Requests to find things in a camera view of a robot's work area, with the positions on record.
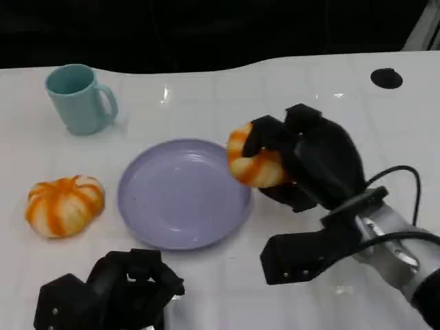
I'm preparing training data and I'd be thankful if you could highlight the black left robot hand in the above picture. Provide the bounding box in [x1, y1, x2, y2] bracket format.
[85, 248, 187, 330]

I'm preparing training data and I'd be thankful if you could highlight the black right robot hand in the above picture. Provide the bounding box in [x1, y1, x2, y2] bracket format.
[242, 102, 366, 215]

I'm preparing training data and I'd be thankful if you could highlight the orange white toy bread roll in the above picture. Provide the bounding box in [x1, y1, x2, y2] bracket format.
[25, 175, 106, 240]
[226, 122, 293, 188]

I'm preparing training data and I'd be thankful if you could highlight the black round table grommet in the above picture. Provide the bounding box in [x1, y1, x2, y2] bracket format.
[370, 68, 404, 90]

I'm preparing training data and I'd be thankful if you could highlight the lilac plate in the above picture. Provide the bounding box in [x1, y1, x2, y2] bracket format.
[117, 137, 255, 251]

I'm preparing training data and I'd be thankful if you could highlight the pale green mug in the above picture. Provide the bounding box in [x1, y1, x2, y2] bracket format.
[45, 63, 119, 137]

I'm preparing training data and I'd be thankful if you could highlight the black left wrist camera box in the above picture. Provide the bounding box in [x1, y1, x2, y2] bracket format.
[32, 273, 96, 330]

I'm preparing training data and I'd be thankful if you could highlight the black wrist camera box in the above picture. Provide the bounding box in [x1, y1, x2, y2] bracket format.
[259, 186, 390, 286]
[32, 273, 96, 330]

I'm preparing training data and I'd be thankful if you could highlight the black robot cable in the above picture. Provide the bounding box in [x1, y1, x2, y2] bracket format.
[362, 165, 424, 228]
[354, 230, 440, 256]

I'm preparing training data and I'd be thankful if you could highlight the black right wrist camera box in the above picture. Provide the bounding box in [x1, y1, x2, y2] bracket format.
[259, 186, 390, 286]

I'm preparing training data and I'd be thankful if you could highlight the grey background frame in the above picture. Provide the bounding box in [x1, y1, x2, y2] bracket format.
[401, 0, 440, 52]

